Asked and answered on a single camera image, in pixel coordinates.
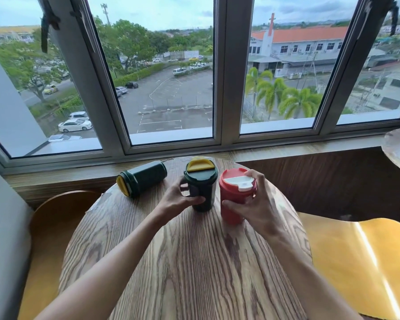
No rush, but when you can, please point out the white building with orange roof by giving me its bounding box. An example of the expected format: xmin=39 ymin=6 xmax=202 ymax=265
xmin=248 ymin=13 xmax=350 ymax=80

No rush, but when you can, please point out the brown wooden chair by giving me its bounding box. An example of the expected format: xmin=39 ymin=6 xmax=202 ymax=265
xmin=18 ymin=190 xmax=102 ymax=320

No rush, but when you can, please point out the wooden window ledge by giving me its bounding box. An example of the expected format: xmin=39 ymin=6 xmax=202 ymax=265
xmin=3 ymin=134 xmax=392 ymax=208

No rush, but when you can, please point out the person's left forearm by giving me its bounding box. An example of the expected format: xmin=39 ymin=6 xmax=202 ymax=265
xmin=35 ymin=210 xmax=169 ymax=320

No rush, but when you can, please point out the green roadside tree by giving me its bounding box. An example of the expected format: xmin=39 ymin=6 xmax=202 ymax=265
xmin=0 ymin=40 xmax=69 ymax=104

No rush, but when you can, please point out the grey window handle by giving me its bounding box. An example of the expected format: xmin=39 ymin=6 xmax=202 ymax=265
xmin=70 ymin=2 xmax=96 ymax=54
xmin=357 ymin=1 xmax=374 ymax=40

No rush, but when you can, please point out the white sedan car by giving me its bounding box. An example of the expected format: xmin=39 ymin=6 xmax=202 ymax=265
xmin=58 ymin=118 xmax=93 ymax=133

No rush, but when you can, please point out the grey aluminium window frame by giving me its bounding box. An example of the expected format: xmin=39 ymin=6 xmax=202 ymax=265
xmin=0 ymin=0 xmax=400 ymax=170

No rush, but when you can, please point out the person's left hand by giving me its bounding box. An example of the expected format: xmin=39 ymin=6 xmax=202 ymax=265
xmin=152 ymin=175 xmax=206 ymax=227

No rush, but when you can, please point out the red cup with white lid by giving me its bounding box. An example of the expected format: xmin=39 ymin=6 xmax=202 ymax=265
xmin=219 ymin=168 xmax=257 ymax=226

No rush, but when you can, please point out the yellow wooden chair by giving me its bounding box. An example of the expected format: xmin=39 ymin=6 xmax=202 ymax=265
xmin=298 ymin=212 xmax=400 ymax=320

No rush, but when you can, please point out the person's right forearm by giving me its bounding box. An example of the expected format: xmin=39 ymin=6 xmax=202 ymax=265
xmin=262 ymin=225 xmax=365 ymax=320

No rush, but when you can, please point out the cluster of palm trees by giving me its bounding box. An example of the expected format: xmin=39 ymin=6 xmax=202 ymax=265
xmin=245 ymin=67 xmax=322 ymax=121

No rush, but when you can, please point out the green cup with yellow lid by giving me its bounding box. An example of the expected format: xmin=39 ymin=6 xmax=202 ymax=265
xmin=183 ymin=156 xmax=219 ymax=212
xmin=116 ymin=160 xmax=168 ymax=198

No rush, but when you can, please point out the black window handle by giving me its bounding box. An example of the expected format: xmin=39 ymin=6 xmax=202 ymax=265
xmin=388 ymin=0 xmax=400 ymax=37
xmin=41 ymin=0 xmax=61 ymax=54

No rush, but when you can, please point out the person's right hand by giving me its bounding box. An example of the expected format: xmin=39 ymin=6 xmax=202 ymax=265
xmin=222 ymin=169 xmax=287 ymax=239

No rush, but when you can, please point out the large green tree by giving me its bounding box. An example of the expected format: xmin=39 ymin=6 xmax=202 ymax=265
xmin=93 ymin=16 xmax=158 ymax=74

